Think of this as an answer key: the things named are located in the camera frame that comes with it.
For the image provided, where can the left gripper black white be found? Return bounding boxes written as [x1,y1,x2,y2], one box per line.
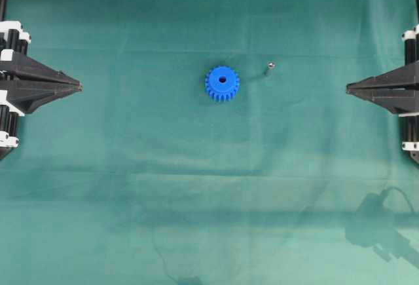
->
[1,20,82,160]

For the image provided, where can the small silver metal shaft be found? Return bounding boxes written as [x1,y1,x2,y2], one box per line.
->
[264,62,276,76]

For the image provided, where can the green table cloth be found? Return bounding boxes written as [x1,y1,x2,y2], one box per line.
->
[1,0,418,284]

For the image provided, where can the blue plastic spur gear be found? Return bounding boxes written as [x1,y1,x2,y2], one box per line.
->
[204,66,240,102]

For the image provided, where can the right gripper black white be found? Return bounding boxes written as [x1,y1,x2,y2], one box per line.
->
[346,25,418,163]

